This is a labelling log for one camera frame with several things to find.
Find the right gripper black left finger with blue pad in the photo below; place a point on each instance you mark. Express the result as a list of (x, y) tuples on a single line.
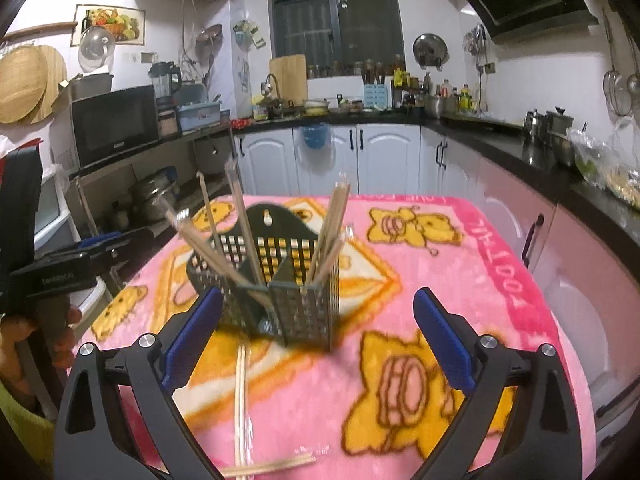
[(117, 418)]

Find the thin back chopstick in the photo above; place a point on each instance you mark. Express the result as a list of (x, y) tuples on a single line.
[(209, 214)]

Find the dark green utensil basket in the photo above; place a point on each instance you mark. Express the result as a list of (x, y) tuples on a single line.
[(284, 307)]

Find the tall chopstick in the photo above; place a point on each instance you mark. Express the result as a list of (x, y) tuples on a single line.
[(233, 177)]

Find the compartment chopstick bundle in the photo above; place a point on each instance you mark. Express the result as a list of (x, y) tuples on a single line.
[(331, 226)]

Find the green sleeve forearm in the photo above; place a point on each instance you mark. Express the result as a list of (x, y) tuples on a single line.
[(33, 432)]

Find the dark kitchen window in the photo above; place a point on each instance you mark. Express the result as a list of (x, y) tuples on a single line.
[(344, 32)]

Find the white plastic drawer unit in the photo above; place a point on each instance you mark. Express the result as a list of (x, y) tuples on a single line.
[(55, 229)]

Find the stacked steel pots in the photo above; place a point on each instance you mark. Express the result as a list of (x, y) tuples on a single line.
[(163, 183)]

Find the black microwave oven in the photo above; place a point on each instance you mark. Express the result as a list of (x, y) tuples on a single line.
[(112, 123)]

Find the white base cabinets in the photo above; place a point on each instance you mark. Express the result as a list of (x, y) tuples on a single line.
[(580, 243)]

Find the round bamboo board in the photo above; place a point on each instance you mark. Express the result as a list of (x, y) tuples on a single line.
[(29, 84)]

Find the blue dish tray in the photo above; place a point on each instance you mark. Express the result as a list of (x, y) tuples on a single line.
[(198, 115)]

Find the blender with black base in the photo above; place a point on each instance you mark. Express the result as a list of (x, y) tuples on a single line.
[(166, 82)]

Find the framed fruit picture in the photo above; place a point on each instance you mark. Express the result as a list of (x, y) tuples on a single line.
[(127, 25)]

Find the plastic bag with vegetables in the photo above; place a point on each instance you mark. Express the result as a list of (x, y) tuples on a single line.
[(594, 159)]

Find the steel pot on counter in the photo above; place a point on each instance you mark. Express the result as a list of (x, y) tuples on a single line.
[(558, 126)]

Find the steel kettle on counter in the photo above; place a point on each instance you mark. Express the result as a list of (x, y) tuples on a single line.
[(535, 125)]

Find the blue hanging bin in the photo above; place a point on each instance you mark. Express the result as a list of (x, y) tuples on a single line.
[(316, 137)]

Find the wooden cutting board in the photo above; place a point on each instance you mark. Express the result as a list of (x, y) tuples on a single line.
[(291, 74)]

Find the yellow oil bottle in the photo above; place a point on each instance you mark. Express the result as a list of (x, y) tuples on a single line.
[(465, 100)]

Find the hanging steel skimmer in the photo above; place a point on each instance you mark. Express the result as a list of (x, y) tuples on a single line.
[(614, 84)]

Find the light blue knife block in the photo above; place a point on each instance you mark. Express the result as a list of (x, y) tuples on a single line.
[(375, 96)]

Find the hanging steel pot lid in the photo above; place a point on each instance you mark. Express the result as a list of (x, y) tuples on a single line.
[(430, 50)]

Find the glass lid on wall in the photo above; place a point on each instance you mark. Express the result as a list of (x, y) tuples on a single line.
[(96, 49)]

